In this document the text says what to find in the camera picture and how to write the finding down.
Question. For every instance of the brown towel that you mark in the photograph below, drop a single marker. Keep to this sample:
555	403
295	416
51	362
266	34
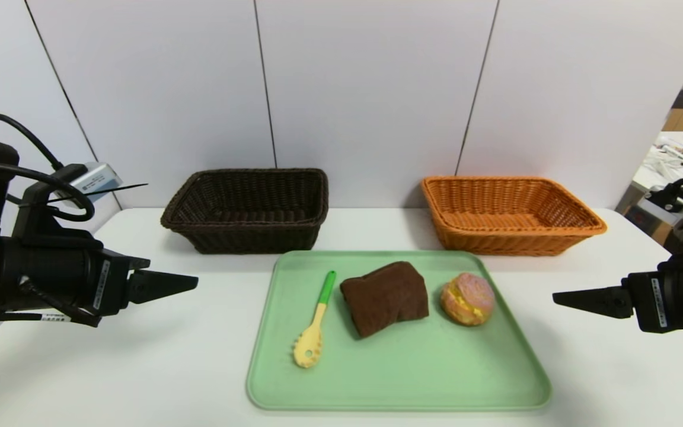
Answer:
384	296

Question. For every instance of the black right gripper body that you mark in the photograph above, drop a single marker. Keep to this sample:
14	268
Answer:
651	301

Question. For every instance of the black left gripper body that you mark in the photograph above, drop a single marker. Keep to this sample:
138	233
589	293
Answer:
111	285

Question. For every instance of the white background table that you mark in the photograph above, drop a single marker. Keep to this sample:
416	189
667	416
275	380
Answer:
650	175

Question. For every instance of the thin black zip tie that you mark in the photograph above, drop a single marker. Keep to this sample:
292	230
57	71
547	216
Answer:
110	191

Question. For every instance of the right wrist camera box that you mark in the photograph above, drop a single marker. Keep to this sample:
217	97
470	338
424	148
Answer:
658	210

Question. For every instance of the orange wicker basket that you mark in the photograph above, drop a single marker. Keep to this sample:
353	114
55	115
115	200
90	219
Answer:
495	240

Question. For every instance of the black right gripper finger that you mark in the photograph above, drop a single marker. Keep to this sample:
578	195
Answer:
602	301

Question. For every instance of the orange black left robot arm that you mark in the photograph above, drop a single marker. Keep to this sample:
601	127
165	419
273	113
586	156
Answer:
15	273

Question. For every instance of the pink and yellow bun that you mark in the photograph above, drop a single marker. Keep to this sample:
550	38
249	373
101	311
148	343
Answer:
467	299

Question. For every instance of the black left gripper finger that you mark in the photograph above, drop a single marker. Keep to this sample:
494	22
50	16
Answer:
158	286

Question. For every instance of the dark brown wicker basket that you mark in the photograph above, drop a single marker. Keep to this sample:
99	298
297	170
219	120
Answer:
246	239

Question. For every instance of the light green plastic tray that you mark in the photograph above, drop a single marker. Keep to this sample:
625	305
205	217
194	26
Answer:
401	362

